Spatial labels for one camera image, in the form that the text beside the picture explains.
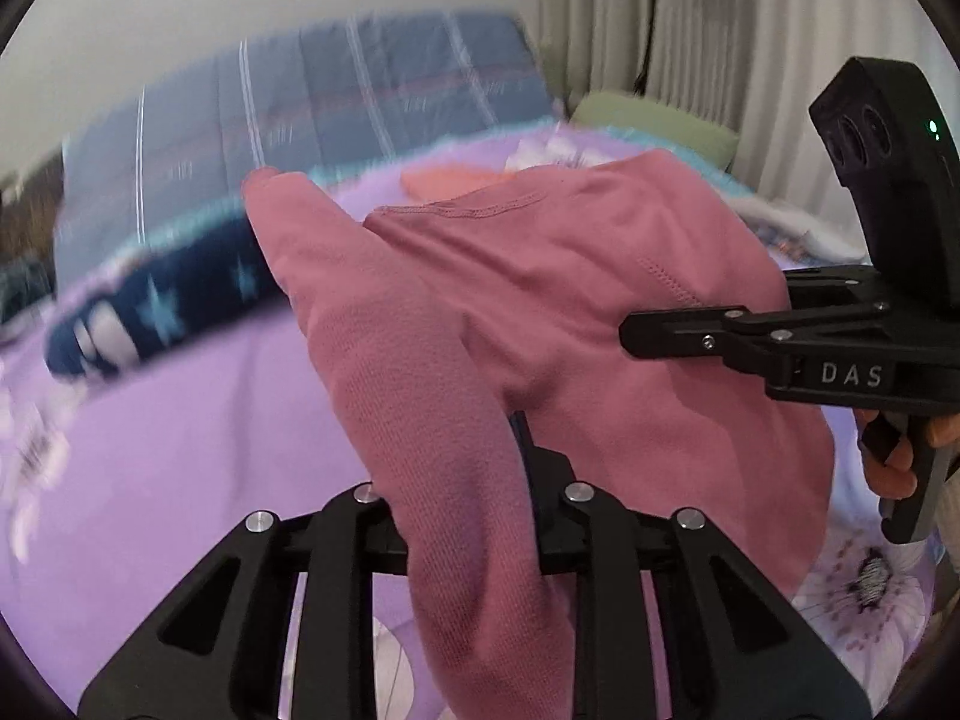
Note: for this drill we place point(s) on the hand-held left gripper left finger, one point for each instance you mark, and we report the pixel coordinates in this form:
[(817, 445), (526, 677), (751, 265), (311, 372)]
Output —
[(360, 525)]

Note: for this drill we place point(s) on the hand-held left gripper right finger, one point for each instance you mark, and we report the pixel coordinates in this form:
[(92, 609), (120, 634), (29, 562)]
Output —
[(551, 480)]

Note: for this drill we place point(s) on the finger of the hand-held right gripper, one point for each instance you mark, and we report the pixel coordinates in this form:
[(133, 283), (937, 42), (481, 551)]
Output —
[(690, 334)]

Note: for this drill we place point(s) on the pink garment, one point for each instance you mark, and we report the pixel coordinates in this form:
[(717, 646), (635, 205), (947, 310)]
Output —
[(562, 277)]

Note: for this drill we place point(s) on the person's right hand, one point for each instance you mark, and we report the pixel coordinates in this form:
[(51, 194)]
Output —
[(889, 465)]

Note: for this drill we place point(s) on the purple floral bedsheet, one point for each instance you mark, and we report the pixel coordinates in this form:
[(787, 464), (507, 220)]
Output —
[(225, 450)]

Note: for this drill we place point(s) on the green cushion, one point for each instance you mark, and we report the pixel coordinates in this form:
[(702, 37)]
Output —
[(660, 124)]

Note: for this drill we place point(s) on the white pleated curtain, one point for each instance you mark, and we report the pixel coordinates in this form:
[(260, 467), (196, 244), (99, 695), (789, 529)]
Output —
[(750, 30)]

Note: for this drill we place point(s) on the coral cloth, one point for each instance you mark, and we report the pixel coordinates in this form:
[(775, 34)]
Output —
[(450, 180)]

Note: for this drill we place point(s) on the navy star print rolled blanket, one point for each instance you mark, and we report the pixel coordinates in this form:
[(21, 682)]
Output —
[(187, 292)]

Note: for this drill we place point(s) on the blue plaid pillow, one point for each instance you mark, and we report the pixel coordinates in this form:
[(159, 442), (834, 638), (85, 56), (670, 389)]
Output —
[(337, 90)]

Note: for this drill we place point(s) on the dark floral quilt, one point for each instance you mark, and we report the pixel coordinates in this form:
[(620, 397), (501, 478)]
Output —
[(30, 210)]

